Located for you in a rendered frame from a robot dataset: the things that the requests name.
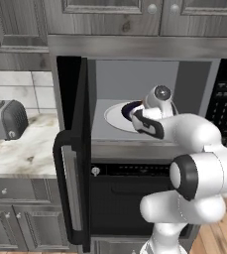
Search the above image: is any stainless steel microwave oven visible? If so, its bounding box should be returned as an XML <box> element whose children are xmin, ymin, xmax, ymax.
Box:
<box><xmin>48</xmin><ymin>35</ymin><xmax>227</xmax><ymax>164</ymax></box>

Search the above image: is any black microwave door handle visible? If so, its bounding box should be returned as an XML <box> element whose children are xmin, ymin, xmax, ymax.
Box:
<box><xmin>53</xmin><ymin>129</ymin><xmax>86</xmax><ymax>246</ymax></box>

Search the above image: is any black microwave door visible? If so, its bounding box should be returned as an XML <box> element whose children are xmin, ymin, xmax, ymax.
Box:
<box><xmin>56</xmin><ymin>56</ymin><xmax>93</xmax><ymax>254</ymax></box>

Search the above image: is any black oven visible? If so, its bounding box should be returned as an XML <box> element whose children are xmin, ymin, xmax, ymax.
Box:
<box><xmin>89</xmin><ymin>161</ymin><xmax>202</xmax><ymax>254</ymax></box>

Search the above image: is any grey wood drawer front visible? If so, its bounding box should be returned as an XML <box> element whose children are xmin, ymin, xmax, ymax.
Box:
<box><xmin>0</xmin><ymin>178</ymin><xmax>61</xmax><ymax>203</ymax></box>

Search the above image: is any grey toaster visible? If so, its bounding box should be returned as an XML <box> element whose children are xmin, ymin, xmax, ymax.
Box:
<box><xmin>0</xmin><ymin>99</ymin><xmax>30</xmax><ymax>142</ymax></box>

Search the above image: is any white microwave turntable plate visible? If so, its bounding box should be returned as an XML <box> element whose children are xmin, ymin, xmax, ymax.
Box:
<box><xmin>103</xmin><ymin>100</ymin><xmax>147</xmax><ymax>134</ymax></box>

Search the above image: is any tall grey wood cupboard door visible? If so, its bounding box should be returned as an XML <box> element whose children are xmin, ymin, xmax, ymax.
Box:
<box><xmin>0</xmin><ymin>0</ymin><xmax>51</xmax><ymax>71</ymax></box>

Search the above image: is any black oven door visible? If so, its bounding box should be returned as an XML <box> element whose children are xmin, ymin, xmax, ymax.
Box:
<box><xmin>90</xmin><ymin>175</ymin><xmax>192</xmax><ymax>238</ymax></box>

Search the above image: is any silver oven knob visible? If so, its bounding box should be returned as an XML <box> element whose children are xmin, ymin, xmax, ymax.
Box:
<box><xmin>91</xmin><ymin>166</ymin><xmax>101</xmax><ymax>178</ymax></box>

